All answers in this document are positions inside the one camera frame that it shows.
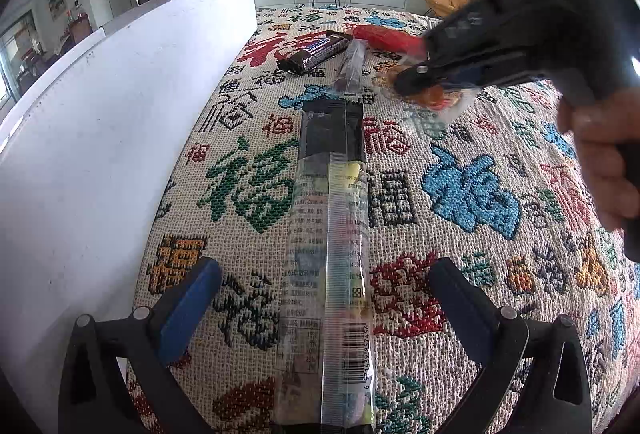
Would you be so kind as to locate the printed tablecloth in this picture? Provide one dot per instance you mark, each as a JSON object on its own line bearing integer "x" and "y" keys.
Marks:
{"x": 450, "y": 214}

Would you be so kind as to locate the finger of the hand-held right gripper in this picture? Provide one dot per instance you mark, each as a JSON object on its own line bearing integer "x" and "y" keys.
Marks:
{"x": 475, "y": 75}

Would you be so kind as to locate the wooden dining furniture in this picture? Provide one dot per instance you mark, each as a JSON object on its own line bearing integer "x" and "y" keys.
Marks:
{"x": 77, "y": 29}

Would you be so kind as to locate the long dark and clear packet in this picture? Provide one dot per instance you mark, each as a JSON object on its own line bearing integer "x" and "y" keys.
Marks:
{"x": 327, "y": 239}

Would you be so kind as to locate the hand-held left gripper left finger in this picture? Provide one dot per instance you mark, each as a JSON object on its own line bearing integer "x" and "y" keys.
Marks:
{"x": 187, "y": 309}

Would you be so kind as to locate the orange snack clear packet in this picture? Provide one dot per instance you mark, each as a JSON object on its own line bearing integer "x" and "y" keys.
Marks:
{"x": 435, "y": 103}

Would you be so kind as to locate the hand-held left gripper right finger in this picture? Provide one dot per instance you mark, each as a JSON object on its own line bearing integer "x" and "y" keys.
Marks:
{"x": 462, "y": 311}

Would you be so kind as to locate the brown chocolate bar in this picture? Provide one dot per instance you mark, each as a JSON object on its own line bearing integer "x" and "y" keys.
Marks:
{"x": 315, "y": 51}

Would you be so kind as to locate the white box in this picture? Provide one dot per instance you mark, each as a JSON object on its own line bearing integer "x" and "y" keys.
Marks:
{"x": 100, "y": 139}

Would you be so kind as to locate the person's right hand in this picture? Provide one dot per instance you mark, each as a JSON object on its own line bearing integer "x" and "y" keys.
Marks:
{"x": 600, "y": 149}

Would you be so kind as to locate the red snack packet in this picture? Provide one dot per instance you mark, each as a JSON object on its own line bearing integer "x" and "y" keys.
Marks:
{"x": 385, "y": 38}

